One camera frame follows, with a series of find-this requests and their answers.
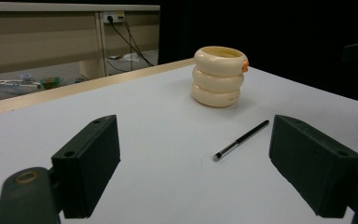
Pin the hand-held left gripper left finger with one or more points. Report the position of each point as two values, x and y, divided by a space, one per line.
85 168

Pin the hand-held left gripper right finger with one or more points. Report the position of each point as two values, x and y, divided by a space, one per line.
310 161

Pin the black makeup brush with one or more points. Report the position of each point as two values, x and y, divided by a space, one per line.
241 140

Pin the cream ringed pen holder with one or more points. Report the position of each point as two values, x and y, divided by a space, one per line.
218 76

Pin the green box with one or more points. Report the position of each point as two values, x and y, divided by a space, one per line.
50 82

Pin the small white box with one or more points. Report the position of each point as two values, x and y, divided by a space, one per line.
26 77

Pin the white crumpled paper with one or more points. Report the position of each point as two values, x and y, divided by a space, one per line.
131 57

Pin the beige desk with panel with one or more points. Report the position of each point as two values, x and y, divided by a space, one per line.
43 37

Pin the white wall socket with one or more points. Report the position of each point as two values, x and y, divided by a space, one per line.
113 16

